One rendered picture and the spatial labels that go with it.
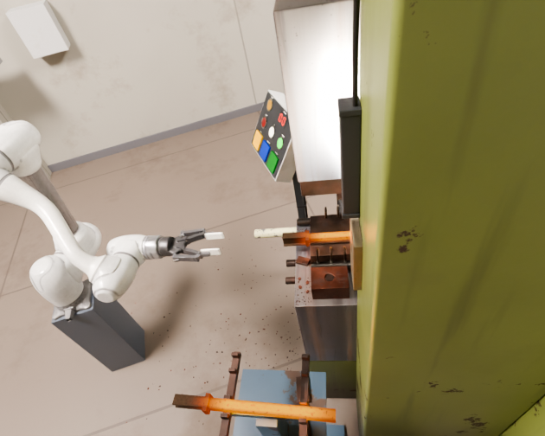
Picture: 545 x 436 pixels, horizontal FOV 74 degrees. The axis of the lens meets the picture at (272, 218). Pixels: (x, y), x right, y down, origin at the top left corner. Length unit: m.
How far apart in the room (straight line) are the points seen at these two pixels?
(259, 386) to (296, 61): 1.06
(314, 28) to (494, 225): 0.45
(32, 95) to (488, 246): 3.84
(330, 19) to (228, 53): 3.11
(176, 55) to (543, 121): 3.49
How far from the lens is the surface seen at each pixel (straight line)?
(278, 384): 1.38
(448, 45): 0.38
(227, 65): 3.85
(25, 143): 1.61
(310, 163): 0.88
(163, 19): 3.68
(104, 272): 1.33
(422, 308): 0.71
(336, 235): 1.26
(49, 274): 1.84
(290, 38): 0.74
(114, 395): 2.41
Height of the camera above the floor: 1.97
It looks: 45 degrees down
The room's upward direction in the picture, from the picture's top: 13 degrees counter-clockwise
